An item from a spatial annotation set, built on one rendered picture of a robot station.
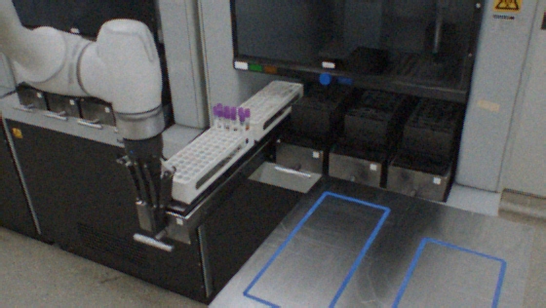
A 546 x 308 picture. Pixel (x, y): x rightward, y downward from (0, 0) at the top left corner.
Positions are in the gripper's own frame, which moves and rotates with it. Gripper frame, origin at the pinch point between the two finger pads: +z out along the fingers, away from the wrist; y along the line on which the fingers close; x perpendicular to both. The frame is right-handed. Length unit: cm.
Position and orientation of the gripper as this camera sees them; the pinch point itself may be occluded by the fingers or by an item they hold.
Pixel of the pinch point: (156, 216)
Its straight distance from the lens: 111.6
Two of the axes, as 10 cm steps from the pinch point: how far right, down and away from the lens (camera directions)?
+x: -4.5, 4.5, -7.7
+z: 0.3, 8.7, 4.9
